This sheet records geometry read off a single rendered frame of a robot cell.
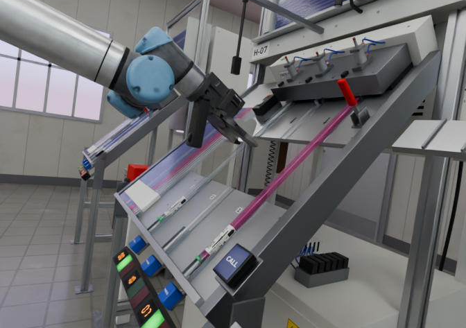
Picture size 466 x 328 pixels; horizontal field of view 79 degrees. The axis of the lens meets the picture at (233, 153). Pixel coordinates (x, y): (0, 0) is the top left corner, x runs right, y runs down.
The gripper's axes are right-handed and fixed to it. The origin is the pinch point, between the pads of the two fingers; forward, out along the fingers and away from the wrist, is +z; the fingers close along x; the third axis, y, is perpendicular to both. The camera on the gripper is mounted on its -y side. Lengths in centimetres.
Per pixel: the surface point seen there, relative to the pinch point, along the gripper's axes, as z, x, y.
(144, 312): -8.7, -18.7, -39.7
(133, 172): 0, 69, -23
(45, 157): -15, 410, -76
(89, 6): -102, 409, 130
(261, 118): 2.5, 4.6, 11.5
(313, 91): 2.2, -10.1, 20.5
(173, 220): -6.1, -3.2, -26.0
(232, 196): -3.2, -13.5, -14.8
